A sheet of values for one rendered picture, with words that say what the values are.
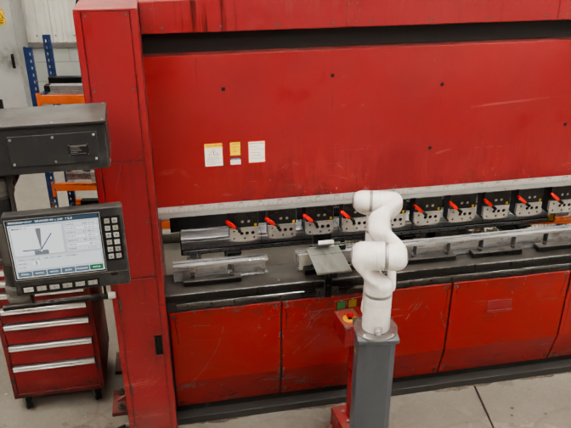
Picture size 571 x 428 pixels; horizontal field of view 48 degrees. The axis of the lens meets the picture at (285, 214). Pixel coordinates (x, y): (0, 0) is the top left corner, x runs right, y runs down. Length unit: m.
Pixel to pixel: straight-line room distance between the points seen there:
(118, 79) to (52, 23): 4.87
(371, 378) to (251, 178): 1.12
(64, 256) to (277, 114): 1.18
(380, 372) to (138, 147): 1.44
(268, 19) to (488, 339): 2.26
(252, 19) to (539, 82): 1.51
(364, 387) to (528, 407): 1.48
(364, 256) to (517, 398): 1.89
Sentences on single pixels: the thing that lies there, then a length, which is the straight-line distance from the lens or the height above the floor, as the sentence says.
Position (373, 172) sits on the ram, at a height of 1.42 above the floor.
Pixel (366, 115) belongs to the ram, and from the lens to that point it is 3.26.
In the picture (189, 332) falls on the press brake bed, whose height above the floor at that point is 0.64.
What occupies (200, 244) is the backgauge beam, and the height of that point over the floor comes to 0.94.
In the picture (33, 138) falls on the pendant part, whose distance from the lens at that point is 2.58.
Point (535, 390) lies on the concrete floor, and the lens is 4.36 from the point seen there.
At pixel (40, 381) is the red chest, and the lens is 4.05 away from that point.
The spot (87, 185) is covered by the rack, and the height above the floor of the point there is 0.68.
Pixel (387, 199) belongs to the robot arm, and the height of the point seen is 1.47.
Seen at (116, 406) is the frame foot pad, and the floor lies 0.02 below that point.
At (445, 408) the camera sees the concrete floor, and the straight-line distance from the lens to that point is 4.08.
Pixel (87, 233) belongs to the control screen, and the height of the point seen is 1.50.
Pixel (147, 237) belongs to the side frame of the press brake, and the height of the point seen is 1.27.
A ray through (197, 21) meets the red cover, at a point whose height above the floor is 2.21.
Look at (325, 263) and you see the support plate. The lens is 3.35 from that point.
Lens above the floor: 2.68
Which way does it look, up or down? 26 degrees down
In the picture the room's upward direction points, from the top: straight up
